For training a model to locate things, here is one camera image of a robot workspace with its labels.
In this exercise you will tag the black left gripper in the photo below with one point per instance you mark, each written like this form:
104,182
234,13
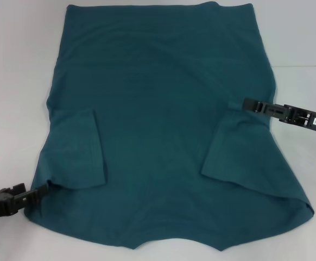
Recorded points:
0,202

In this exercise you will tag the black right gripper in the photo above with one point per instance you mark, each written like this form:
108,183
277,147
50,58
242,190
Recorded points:
304,118

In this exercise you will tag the teal blue t-shirt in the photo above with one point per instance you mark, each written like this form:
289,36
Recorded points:
158,108

